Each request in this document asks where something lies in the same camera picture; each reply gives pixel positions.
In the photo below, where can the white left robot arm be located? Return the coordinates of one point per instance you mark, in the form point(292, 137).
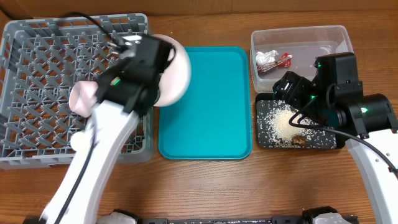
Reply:
point(125, 93)

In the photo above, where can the red snack wrapper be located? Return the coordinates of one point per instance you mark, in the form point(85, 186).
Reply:
point(283, 62)

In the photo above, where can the small white plate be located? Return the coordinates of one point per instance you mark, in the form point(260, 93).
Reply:
point(82, 97)

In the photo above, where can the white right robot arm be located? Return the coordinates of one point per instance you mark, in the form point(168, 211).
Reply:
point(365, 125)

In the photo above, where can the white tissue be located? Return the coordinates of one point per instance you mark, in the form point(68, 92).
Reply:
point(266, 58)

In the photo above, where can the large white plate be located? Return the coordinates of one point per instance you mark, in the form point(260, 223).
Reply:
point(176, 78)

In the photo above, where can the teal plastic tray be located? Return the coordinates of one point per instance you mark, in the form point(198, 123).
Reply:
point(212, 121)

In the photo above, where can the black tray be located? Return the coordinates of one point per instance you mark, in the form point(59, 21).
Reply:
point(311, 140)

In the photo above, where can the grey dishwasher rack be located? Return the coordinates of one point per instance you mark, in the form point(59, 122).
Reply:
point(41, 60)

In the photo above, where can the white paper cup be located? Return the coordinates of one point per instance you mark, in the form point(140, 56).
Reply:
point(80, 142)

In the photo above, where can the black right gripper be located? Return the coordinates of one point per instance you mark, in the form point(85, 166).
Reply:
point(286, 88)

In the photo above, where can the clear plastic bin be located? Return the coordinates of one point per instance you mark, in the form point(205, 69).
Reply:
point(304, 44)

